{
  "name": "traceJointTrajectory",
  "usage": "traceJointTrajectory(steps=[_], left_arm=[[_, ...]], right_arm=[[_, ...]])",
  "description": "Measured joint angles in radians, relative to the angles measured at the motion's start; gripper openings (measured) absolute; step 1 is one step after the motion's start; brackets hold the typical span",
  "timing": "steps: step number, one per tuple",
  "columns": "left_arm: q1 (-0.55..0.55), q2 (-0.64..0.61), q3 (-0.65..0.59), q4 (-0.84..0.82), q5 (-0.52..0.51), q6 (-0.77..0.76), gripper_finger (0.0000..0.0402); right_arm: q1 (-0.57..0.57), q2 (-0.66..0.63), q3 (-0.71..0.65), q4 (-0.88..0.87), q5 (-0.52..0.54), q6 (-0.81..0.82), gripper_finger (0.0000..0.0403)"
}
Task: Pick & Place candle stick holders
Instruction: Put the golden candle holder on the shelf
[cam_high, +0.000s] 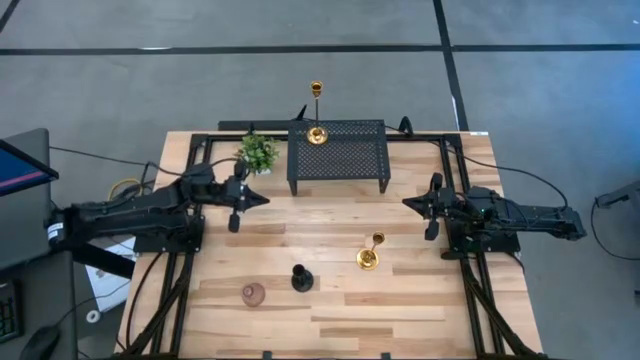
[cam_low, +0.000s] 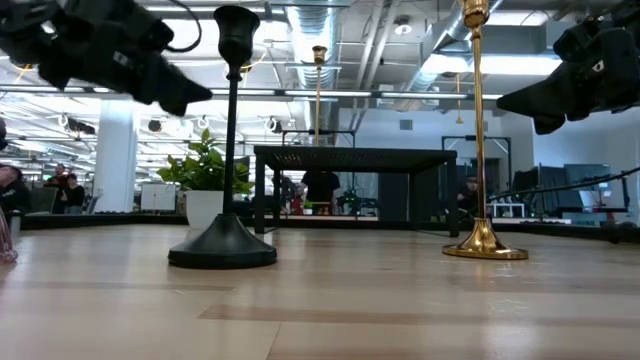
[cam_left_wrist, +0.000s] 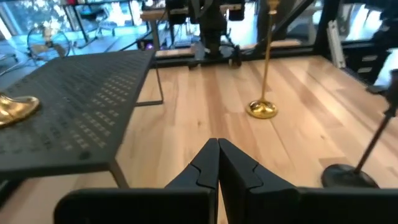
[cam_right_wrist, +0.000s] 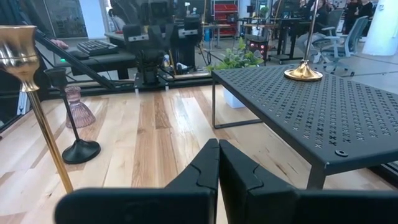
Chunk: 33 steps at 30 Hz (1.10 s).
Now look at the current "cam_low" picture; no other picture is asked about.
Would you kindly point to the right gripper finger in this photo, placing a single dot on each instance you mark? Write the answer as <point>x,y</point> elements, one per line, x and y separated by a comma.
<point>542,100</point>
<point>546,126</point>

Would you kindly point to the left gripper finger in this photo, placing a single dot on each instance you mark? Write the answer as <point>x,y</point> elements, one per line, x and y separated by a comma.
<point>170,80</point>
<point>165,102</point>

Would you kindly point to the tall gold candlestick holder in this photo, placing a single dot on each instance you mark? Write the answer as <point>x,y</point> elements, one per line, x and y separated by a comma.
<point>481,240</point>

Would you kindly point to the black metal candlestick holder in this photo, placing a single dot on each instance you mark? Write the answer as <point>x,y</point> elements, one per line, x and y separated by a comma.
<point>225,245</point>

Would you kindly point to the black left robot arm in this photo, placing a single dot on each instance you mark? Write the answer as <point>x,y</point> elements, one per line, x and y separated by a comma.
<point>20,30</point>

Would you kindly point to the black background robot arm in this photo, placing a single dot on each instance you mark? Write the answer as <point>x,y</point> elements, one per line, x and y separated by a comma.
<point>357,202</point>

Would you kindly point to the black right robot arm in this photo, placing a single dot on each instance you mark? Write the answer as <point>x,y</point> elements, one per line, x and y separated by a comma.
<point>630,12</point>

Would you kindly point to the pink glass candle holder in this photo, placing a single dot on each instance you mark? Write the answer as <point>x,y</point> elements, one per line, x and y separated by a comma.
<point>6,245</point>

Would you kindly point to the black ceiling spotlight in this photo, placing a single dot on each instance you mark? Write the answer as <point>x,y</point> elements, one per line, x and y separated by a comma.
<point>80,127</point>
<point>155,125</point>

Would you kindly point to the dark office partition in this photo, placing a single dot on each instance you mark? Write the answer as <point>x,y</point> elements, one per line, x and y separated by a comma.
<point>545,185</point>

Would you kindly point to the computer monitor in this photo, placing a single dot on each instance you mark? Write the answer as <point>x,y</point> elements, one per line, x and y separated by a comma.
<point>587,175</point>

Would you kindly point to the white building column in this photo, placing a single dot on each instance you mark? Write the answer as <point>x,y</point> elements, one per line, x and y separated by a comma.
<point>115,160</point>

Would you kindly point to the green leafy plant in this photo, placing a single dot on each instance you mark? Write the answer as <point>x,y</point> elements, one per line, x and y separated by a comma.
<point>205,170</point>

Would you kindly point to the gold hanging pendant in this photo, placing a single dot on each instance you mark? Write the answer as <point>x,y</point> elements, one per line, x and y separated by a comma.
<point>458,117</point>

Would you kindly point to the small white table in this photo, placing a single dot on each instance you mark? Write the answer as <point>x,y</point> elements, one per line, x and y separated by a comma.
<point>505,206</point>

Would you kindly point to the white cabinet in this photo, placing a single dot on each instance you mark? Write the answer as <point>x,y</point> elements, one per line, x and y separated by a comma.
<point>157,197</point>

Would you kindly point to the person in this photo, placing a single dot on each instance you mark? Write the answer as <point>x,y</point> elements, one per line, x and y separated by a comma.
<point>75,195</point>
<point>320,187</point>
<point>12,195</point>
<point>469,197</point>
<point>60,172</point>

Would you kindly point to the white planter pot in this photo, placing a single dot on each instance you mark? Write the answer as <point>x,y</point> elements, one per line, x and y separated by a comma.
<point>200,207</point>

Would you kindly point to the grey vent grille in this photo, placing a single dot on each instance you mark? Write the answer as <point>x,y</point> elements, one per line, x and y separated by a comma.
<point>406,124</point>

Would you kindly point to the white round ceiling sensor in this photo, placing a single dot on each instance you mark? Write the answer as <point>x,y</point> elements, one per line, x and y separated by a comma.
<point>402,27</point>

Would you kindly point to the black perforated metal stand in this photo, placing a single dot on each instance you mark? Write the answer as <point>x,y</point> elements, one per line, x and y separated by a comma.
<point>350,160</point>

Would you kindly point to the black metal rig frame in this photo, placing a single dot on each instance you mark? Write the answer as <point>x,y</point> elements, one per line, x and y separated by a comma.
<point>495,137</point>

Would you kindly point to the silver ceiling air duct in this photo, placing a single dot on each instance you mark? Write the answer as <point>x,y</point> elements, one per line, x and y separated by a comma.
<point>445,30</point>
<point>305,30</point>

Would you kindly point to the long ceiling light rail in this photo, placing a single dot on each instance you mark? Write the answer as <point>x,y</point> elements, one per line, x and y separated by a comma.
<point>350,93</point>

